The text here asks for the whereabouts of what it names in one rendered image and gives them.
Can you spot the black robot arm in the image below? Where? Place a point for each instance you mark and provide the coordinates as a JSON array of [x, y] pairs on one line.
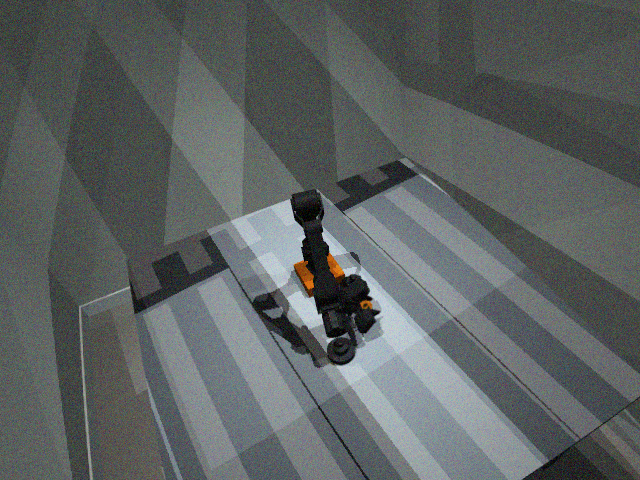
[[328, 293]]

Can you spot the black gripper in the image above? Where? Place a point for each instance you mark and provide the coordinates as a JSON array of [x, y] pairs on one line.
[[366, 317]]

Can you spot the black round pedestal with short shaft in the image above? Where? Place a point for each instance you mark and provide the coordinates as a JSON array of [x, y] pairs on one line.
[[341, 350]]

